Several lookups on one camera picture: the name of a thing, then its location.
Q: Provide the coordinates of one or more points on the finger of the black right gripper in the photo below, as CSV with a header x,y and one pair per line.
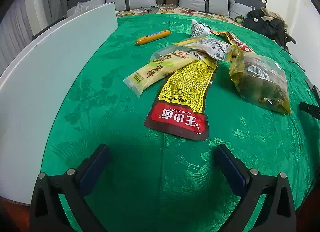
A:
x,y
312,110

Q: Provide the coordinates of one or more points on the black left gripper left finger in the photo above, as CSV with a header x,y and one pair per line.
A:
x,y
46,210

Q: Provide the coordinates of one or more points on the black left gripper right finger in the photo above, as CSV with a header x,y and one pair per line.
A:
x,y
278,210

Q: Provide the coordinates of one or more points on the yellow red snack packet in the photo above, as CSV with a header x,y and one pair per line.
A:
x,y
234,40

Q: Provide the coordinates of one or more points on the cream noodle snack packet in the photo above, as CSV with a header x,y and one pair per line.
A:
x,y
157,69

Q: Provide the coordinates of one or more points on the red yellow Wang Xiaolu packet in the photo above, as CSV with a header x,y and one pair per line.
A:
x,y
179,106

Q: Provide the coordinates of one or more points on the orange sausage stick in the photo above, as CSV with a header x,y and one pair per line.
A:
x,y
152,37

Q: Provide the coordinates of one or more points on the green embroidered tablecloth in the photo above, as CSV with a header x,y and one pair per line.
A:
x,y
160,182

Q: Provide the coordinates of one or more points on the black jacket pile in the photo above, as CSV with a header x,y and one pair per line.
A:
x,y
269,24

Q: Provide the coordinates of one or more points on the silver yellow-edged snack packet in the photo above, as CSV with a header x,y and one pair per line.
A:
x,y
215,48

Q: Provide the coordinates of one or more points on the grey pillow far right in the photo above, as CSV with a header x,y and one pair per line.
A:
x,y
243,7

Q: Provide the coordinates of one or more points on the small silver snack packet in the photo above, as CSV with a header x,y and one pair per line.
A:
x,y
200,29

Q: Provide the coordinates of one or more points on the clear thin snack wrapper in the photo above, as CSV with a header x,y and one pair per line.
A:
x,y
166,50

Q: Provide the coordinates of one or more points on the grey pillow far left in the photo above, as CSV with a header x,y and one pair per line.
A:
x,y
83,5

